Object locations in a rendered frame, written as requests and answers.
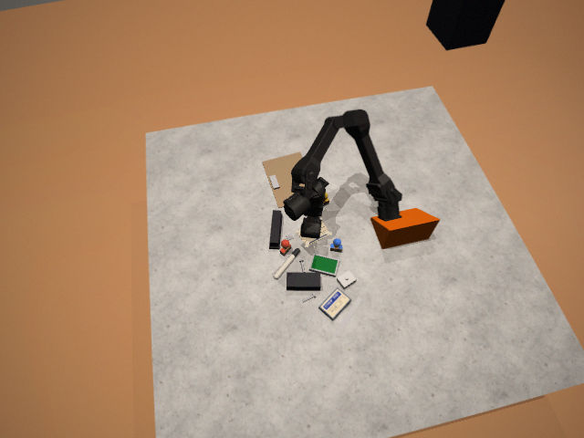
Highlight beige taped card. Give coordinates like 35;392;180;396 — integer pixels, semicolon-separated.
296;222;332;247

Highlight red-handled rubber stamp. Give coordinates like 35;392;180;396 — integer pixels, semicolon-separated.
280;240;291;256

